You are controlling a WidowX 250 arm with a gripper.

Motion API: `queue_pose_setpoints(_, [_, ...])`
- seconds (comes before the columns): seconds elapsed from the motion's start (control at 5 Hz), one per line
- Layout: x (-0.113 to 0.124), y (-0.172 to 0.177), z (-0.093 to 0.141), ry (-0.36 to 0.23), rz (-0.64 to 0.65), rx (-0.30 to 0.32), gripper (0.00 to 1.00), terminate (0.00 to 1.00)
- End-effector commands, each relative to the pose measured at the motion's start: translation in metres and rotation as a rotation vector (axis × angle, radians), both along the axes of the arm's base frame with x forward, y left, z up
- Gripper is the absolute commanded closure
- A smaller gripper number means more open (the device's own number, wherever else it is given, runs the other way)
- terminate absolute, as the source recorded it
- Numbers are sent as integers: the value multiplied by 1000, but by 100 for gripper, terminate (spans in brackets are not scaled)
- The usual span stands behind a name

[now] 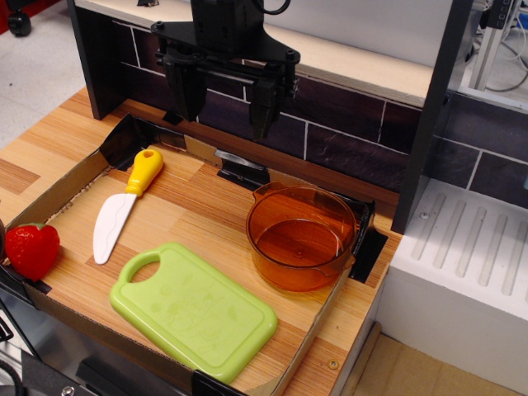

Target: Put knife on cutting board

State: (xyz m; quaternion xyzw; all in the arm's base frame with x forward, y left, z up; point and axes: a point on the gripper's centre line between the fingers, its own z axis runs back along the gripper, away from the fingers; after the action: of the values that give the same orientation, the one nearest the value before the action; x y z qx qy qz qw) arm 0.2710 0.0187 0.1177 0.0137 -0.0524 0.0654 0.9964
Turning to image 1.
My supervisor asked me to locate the red toy strawberry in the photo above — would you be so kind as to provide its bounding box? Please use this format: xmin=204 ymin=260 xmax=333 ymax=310
xmin=5 ymin=224 xmax=60 ymax=281

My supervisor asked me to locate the metal robot base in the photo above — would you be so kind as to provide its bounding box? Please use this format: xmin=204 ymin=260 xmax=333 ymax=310
xmin=1 ymin=271 xmax=185 ymax=395

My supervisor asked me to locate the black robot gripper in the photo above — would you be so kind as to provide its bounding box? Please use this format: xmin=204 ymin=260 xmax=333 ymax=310
xmin=150 ymin=1 xmax=300 ymax=140

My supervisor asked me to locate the dark shelf frame with ledge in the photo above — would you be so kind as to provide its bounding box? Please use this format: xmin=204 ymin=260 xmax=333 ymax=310
xmin=68 ymin=1 xmax=450 ymax=233

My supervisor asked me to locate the aluminium frame with cables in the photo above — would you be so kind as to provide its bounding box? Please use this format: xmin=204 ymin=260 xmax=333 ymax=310
xmin=458 ymin=1 xmax=527 ymax=113

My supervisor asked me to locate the yellow handled white toy knife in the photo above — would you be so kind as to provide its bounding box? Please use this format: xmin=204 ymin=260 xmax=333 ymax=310
xmin=92 ymin=148 xmax=164 ymax=265

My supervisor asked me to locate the orange transparent plastic pot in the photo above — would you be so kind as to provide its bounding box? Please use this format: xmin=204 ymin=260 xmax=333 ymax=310
xmin=246 ymin=181 xmax=358 ymax=292

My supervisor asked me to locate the cardboard fence with black tape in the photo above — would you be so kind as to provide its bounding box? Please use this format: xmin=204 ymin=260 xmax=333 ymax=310
xmin=1 ymin=116 xmax=381 ymax=395

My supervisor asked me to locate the black caster wheel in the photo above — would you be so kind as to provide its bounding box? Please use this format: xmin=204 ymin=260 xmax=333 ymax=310
xmin=7 ymin=10 xmax=31 ymax=37

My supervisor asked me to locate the white ribbed sink drainer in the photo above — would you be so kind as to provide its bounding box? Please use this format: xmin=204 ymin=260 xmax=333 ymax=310
xmin=376 ymin=180 xmax=527 ymax=394

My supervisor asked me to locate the green plastic cutting board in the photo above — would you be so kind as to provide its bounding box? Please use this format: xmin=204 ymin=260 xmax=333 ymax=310
xmin=110 ymin=243 xmax=277 ymax=384

